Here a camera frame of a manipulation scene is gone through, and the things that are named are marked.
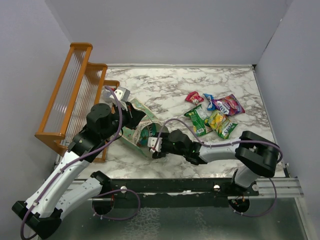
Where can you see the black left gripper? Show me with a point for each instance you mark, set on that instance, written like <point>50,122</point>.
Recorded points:
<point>134,116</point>

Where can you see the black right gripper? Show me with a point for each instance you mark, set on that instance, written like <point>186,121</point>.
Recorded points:
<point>162,153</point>

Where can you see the green illustrated paper bag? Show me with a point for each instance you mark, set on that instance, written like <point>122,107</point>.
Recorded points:
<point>131,136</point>

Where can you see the green spring tea packet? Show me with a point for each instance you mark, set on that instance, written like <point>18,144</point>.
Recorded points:
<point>200,120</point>

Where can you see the red snack packet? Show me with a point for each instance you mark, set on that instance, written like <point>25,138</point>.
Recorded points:
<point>194,98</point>

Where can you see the yellow green snack packet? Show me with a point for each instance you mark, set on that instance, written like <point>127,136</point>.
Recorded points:
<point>221,124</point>

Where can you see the blue snack packet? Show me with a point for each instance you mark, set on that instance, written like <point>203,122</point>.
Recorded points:
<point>210,98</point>

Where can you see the purple snack packet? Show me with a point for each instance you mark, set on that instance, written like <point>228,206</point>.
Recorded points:
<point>229,105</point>

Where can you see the teal barley mint packet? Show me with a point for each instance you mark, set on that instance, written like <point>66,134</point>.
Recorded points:
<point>146,132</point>

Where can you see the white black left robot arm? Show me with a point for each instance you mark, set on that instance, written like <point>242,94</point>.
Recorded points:
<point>44,210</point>

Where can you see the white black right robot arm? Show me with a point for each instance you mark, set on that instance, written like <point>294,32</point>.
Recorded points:
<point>258,155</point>

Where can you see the wooden acrylic display rack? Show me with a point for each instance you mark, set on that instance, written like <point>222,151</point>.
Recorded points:
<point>78,87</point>

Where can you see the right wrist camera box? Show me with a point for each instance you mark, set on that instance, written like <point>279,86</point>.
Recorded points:
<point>154,144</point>

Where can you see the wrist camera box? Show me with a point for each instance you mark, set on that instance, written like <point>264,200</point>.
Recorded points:
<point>154,144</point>
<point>121,93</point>

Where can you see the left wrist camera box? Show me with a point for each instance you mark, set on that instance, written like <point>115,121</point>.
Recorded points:
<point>121,93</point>

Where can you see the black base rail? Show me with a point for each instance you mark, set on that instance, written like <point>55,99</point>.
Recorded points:
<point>165,193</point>

